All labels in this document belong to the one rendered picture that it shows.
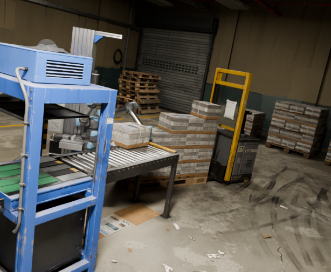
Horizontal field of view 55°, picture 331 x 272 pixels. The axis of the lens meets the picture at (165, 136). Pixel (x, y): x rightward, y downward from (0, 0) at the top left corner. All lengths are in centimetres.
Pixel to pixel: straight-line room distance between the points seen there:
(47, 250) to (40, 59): 137
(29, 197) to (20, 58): 90
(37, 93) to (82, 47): 205
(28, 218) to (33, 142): 50
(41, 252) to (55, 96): 116
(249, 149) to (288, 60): 558
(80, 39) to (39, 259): 245
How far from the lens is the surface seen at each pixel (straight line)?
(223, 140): 558
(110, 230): 357
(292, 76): 1064
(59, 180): 263
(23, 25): 1066
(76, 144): 384
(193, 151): 494
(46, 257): 267
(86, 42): 400
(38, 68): 221
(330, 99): 1040
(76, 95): 219
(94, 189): 261
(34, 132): 206
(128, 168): 307
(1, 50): 256
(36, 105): 203
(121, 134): 364
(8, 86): 224
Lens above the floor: 181
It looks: 13 degrees down
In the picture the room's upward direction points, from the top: 9 degrees clockwise
